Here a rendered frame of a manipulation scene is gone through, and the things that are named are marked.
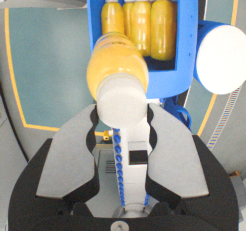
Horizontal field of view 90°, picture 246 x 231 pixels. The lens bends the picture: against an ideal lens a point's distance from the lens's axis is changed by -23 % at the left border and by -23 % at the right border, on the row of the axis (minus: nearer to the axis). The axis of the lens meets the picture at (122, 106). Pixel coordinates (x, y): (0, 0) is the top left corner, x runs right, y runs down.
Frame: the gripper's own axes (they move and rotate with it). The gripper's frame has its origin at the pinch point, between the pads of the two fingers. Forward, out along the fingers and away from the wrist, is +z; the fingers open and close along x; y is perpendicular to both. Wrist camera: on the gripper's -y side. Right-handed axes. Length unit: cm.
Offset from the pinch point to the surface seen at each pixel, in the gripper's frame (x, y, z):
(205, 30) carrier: 29, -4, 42
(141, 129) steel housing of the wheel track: 8, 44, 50
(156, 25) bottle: 8.5, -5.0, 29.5
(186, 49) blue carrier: 13.2, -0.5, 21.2
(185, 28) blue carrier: 12.6, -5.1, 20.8
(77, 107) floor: -56, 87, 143
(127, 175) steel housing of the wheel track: 0, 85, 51
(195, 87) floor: 80, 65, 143
